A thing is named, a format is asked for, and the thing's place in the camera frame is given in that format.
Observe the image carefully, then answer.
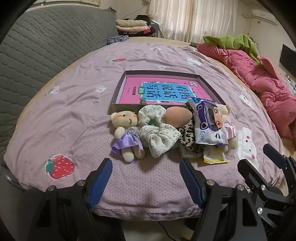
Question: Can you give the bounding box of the cream floral scrunchie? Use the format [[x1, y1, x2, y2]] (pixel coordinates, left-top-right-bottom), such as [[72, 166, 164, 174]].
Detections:
[[138, 104, 181, 158]]

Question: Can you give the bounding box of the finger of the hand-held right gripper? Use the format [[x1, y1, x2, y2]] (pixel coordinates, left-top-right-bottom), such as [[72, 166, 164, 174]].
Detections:
[[263, 143, 296, 172], [238, 159, 278, 200]]

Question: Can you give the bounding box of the leopard print scrunchie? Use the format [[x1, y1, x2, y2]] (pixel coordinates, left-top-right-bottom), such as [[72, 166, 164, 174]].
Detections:
[[179, 102, 208, 154]]

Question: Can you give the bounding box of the beige folded garment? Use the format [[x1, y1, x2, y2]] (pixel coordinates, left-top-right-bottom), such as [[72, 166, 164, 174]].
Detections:
[[116, 19, 147, 28]]

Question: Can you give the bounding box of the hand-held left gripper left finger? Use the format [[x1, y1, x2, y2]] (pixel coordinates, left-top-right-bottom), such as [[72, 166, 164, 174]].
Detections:
[[18, 158, 113, 241]]

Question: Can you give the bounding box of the dark floral cloth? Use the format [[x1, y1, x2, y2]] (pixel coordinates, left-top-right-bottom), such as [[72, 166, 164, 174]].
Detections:
[[106, 35, 129, 45]]

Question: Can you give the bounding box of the purple cartoon wipes packet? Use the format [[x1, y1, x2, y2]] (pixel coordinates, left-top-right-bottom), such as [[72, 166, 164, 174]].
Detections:
[[187, 97, 229, 146]]

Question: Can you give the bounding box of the black cable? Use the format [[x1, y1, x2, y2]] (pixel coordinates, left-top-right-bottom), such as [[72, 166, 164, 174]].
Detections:
[[158, 221, 185, 241]]

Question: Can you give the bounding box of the green cloth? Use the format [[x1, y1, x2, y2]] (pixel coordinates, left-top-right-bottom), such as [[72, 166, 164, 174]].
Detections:
[[203, 34, 263, 64]]

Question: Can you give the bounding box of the grey quilted headboard cover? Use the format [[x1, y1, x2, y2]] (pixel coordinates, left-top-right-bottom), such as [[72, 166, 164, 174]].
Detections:
[[0, 5, 119, 151]]

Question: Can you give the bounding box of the white curtain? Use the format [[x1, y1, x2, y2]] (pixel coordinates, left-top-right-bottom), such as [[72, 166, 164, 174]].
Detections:
[[148, 0, 238, 44]]

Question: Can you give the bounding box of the shallow cardboard box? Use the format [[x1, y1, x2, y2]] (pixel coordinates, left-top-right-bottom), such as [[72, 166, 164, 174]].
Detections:
[[110, 70, 226, 114]]

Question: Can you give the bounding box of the black garment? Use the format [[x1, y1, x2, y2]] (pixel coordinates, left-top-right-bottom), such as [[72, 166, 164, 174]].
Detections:
[[135, 14, 152, 24]]

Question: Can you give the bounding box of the pink folded garment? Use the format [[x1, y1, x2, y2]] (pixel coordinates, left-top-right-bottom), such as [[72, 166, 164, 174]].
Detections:
[[116, 25, 151, 33]]

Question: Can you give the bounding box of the teddy bear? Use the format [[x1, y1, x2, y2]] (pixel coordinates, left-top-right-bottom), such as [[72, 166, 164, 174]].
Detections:
[[216, 104, 238, 151], [110, 111, 146, 163]]

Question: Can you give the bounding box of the white air conditioner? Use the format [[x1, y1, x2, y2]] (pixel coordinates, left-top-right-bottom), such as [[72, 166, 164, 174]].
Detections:
[[252, 9, 278, 26]]

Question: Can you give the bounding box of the pink quilt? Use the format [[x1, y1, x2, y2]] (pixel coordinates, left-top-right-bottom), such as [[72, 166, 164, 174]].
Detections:
[[196, 42, 296, 144]]

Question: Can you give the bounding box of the yellow cartoon wipes packet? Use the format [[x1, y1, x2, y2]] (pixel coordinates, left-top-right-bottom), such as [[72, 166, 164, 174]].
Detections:
[[203, 145, 231, 164]]

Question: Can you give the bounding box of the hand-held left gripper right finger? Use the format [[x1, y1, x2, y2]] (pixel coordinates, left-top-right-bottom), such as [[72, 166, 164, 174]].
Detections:
[[179, 159, 273, 241]]

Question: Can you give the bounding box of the black television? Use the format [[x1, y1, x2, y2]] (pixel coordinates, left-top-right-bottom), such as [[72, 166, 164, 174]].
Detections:
[[279, 44, 296, 78]]

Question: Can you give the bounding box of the purple printed blanket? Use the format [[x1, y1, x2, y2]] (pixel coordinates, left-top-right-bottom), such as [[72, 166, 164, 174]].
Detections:
[[5, 38, 285, 217]]

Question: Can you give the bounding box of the peach plush toy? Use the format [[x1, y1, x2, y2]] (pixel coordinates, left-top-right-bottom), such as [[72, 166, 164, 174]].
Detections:
[[166, 107, 193, 127]]

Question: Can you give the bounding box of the pink and blue book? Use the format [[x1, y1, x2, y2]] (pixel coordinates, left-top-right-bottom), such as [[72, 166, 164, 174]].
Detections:
[[115, 76, 219, 109]]

